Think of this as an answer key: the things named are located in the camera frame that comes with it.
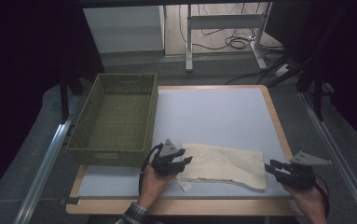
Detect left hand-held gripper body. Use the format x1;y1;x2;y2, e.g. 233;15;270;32
151;138;184;177

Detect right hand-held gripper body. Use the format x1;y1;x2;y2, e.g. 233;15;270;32
280;150;333;190

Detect cream cloth garment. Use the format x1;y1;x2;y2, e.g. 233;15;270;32
175;142;268;193

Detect green woven plastic basket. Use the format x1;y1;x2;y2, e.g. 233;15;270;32
65;73;159;168

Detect person's left hand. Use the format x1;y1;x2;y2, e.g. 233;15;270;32
137;164;177;210

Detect person's right hand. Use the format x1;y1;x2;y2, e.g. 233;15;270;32
282;183;328;224

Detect light grey table mat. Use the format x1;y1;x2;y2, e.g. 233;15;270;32
76;87;294;199

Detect black stand leg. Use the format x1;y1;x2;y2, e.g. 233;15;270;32
296;59;327;122
59;73;85;122

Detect white power strip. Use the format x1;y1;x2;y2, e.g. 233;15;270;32
273;63;293;77

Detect dark tape piece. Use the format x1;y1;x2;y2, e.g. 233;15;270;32
59;196;81;205

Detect dark curtain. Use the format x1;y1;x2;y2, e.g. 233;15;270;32
0;0;106;208
264;0;357;153

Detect white cabinet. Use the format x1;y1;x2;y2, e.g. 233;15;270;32
82;5;167;54

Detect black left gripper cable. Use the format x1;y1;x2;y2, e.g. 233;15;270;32
138;143;165;196

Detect black and red gripper cable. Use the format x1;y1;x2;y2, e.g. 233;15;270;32
314;173;331;218

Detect aluminium rail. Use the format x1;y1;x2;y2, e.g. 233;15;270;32
298;91;357;224
12;94;81;224

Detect black floor cables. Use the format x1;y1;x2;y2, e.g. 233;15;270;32
178;3;287;52

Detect white metal desk frame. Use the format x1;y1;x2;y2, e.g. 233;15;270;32
185;2;269;73

